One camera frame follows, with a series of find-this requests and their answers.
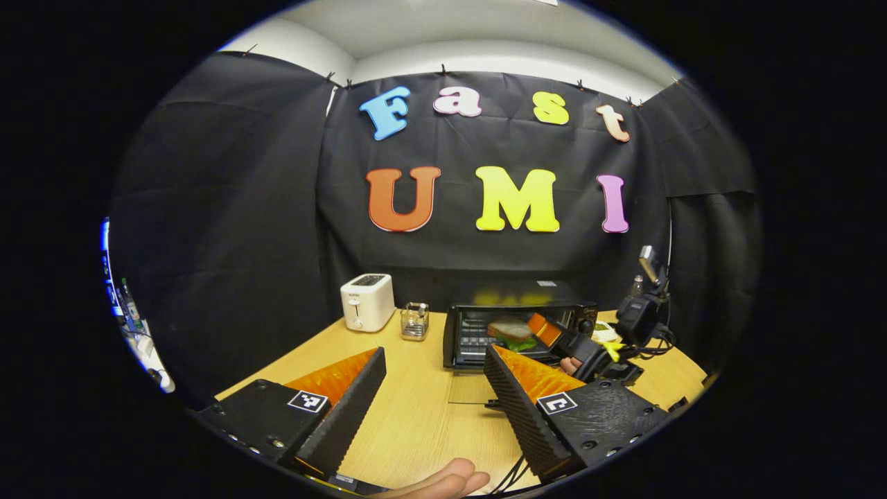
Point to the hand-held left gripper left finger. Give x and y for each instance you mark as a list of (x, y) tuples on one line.
[(350, 416)]

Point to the black electric oven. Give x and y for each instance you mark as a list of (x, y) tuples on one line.
[(516, 294)]

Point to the sandwich with lettuce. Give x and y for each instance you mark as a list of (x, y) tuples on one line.
[(511, 331)]

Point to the clear plastic bottle green label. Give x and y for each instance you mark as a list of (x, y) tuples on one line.
[(636, 285)]

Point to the white toaster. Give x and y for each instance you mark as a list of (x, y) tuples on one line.
[(367, 303)]

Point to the white divided seasoning dish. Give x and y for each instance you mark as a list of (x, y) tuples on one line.
[(604, 333)]

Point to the small glass jar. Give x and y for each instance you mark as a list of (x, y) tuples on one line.
[(414, 324)]

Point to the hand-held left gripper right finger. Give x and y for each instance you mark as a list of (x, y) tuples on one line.
[(527, 416)]

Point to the black backdrop cloth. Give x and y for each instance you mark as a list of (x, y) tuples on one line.
[(450, 249)]

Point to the row of small cloth clips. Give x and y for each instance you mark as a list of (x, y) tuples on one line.
[(443, 69)]

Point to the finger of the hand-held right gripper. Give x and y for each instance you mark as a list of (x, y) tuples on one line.
[(582, 350)]

